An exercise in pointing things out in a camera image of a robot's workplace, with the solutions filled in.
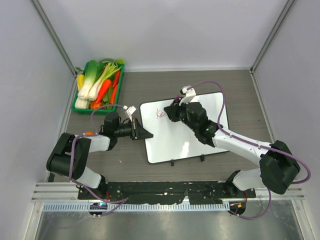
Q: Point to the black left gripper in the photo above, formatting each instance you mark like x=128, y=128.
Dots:
x=140, y=132

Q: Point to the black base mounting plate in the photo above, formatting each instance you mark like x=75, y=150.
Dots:
x=166, y=192

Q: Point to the red toy chili pepper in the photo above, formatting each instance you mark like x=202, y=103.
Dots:
x=116, y=78

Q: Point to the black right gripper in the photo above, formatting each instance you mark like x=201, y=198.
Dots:
x=173, y=110

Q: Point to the yellow toy corn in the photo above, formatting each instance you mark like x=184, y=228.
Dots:
x=80, y=81

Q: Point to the white green toy leek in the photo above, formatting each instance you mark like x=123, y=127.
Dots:
x=109, y=70

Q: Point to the orange toy tangerine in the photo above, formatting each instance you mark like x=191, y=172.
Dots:
x=89, y=133

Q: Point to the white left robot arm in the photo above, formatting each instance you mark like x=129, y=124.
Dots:
x=70, y=154

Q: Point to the orange toy fruit in tray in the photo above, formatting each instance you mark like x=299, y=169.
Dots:
x=95, y=105

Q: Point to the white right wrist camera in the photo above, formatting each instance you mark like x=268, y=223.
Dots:
x=188, y=94

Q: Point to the green plastic tray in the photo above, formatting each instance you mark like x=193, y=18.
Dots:
x=82, y=106

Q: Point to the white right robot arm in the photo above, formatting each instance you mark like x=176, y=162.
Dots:
x=276, y=169

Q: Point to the white slotted cable duct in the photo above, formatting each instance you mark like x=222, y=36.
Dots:
x=92, y=207

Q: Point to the white green toy bok choy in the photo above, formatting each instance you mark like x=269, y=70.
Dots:
x=89, y=79

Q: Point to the white whiteboard with black frame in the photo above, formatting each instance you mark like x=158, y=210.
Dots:
x=171, y=140

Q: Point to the orange toy carrot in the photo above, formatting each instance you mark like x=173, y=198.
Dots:
x=103, y=90

